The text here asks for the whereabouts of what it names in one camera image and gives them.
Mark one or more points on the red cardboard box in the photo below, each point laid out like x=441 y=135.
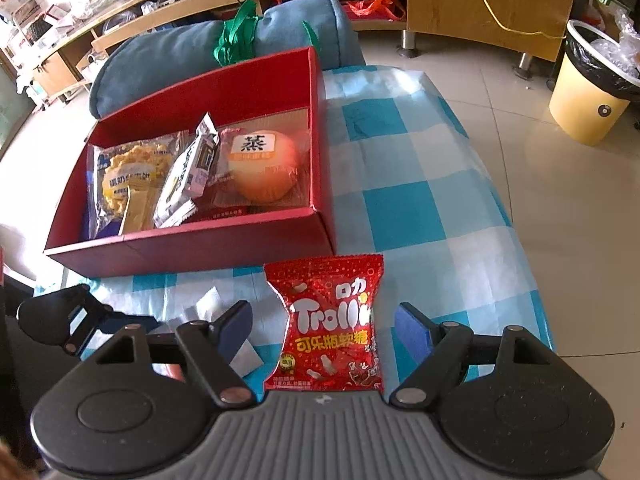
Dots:
x=200 y=250

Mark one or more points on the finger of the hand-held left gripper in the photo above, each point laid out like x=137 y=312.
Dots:
x=112 y=321

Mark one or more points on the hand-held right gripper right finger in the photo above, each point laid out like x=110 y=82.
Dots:
x=412 y=325

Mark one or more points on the blue white checkered tablecloth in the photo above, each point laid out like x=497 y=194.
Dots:
x=400 y=160

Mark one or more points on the yellow trash bin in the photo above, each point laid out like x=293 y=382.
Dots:
x=580 y=105

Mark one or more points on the white wafer packet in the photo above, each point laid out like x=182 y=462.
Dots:
x=185 y=180

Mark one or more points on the waffle biscuit packet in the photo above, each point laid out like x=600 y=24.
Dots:
x=130 y=165

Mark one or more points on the steamed cake packet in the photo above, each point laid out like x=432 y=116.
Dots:
x=265 y=170

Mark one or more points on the long wooden TV stand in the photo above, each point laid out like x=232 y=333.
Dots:
x=65 y=65

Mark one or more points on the red gummy candy packet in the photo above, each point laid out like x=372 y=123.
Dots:
x=325 y=310

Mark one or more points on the gold snack packet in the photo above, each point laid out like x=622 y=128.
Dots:
x=137 y=210

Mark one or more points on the sausage packet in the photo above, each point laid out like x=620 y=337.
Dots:
x=210 y=305

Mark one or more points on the wooden cabinet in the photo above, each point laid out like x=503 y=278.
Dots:
x=450 y=10

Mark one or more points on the blue rolled cushion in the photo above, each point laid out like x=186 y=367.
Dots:
x=300 y=30

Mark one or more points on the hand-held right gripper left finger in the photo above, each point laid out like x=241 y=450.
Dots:
x=235 y=325

